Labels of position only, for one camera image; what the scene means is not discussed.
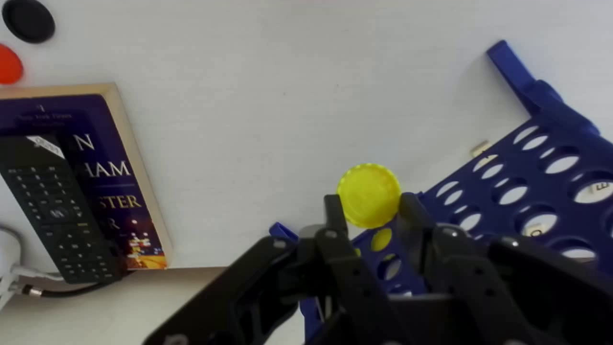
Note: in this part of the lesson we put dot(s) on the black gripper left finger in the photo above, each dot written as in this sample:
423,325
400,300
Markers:
264,286

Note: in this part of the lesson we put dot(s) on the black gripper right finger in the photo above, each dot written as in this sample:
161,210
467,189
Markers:
500,292

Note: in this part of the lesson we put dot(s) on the yellow game chip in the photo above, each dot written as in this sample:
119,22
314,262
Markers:
369,194

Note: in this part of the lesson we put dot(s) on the red game chip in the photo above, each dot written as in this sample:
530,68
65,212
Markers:
9,66

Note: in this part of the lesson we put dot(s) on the black game chip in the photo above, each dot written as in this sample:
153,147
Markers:
28,20

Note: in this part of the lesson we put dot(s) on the black remote control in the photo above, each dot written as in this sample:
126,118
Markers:
44,187

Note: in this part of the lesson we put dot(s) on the blue connect four frame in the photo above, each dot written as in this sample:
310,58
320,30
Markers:
546,183

